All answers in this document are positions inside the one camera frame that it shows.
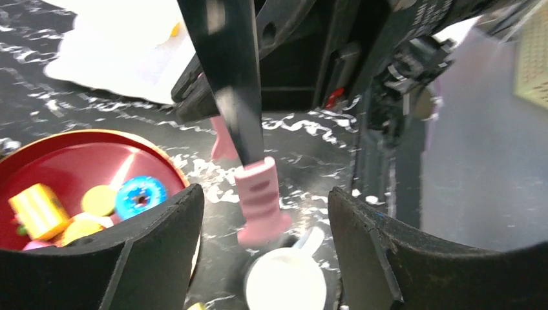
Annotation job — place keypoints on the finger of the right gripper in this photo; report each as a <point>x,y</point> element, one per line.
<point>224,36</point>

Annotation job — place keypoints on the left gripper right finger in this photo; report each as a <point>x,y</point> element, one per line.
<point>387,264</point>

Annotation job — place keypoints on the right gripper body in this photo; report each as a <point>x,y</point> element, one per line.
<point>308,52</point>

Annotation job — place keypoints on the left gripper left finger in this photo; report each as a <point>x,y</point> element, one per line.
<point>142,263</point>

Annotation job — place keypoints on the yellow triangle cake slice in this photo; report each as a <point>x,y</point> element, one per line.
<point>175,30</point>

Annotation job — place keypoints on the blue toy donut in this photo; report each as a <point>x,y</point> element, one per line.
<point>138,195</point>

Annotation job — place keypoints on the white tiered cake stand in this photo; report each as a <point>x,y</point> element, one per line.
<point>123,47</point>

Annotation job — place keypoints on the red round tray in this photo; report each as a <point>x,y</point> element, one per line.
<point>74,162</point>

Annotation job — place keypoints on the pink handled metal tongs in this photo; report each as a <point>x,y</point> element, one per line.
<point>258,192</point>

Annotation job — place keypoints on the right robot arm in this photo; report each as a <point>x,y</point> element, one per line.
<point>422,19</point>

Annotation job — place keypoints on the green toy macaron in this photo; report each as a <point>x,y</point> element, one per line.
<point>99,201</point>

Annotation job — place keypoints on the white grey mug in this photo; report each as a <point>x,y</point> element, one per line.
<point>288,278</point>

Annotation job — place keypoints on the yellow toy cake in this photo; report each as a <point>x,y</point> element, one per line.
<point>40,212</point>

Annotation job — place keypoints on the pink toy cake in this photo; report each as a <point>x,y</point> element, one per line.
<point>36,244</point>

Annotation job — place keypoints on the cream plastic basket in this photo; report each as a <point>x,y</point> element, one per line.
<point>531,60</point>

